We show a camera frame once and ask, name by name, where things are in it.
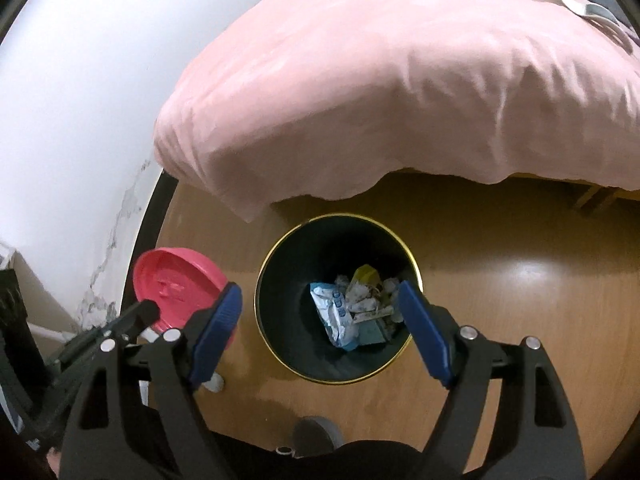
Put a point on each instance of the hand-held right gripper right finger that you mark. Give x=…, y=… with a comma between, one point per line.
x=425, y=335

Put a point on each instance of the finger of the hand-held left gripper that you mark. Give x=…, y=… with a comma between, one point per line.
x=130, y=317

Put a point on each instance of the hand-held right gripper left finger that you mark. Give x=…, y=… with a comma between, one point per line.
x=215, y=335

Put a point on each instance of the teal box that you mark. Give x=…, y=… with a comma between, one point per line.
x=375, y=332

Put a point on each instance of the red plastic lid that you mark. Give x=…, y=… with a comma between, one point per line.
x=170, y=280

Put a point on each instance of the black trash bin gold rim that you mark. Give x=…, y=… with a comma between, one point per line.
x=285, y=320

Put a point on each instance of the yellow snack bag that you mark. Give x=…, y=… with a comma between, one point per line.
x=365, y=276

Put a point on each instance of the white and blue wipes packet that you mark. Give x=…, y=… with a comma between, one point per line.
x=332, y=317

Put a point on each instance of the person's dark pants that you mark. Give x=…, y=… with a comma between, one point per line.
x=325, y=462

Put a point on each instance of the pink blanket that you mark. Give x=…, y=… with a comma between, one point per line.
x=400, y=85

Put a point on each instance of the wooden bed frame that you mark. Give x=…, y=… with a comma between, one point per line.
x=595, y=192

